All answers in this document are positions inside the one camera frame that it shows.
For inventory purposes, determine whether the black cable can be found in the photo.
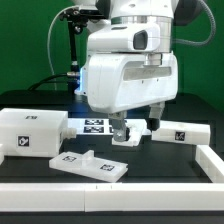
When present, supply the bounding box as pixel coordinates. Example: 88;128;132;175
27;71;81;92

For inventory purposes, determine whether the white fence bar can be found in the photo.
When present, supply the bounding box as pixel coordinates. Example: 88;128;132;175
0;183;224;212
195;145;224;183
0;144;4;165

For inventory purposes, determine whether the white cable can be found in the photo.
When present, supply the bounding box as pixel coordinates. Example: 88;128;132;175
46;5;78;91

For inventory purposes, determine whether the white cabinet door panel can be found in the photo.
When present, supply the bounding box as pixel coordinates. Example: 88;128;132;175
49;150;128;183

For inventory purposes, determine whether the white front fence bar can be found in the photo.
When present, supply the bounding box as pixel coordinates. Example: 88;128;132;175
0;183;224;212

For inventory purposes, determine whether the small white cabinet top panel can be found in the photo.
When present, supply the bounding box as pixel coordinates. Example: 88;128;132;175
112;119;151;147

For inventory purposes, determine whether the black camera stand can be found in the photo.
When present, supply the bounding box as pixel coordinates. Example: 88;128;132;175
59;7;98;92

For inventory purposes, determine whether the white marker sheet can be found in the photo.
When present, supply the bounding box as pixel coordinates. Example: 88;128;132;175
67;117;148;136

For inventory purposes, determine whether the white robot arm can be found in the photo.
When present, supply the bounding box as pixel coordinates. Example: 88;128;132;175
73;0;210;143

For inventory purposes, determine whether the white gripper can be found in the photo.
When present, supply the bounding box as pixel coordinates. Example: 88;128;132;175
86;53;178;142

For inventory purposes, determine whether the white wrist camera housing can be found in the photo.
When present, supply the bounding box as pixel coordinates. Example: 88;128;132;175
87;23;164;52

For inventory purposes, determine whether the white cabinet body box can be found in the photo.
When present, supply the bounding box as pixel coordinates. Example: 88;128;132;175
0;108;77;157

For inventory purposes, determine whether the grey braided hose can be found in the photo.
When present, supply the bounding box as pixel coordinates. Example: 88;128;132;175
171;0;218;47

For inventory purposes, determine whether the white right fence bar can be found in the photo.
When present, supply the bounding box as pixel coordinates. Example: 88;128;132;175
195;145;224;183

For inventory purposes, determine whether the white left fence bar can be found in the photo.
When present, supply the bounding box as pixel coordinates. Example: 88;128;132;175
0;144;4;165

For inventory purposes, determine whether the long white cabinet side piece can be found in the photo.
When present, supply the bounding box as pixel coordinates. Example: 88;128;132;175
152;121;211;145

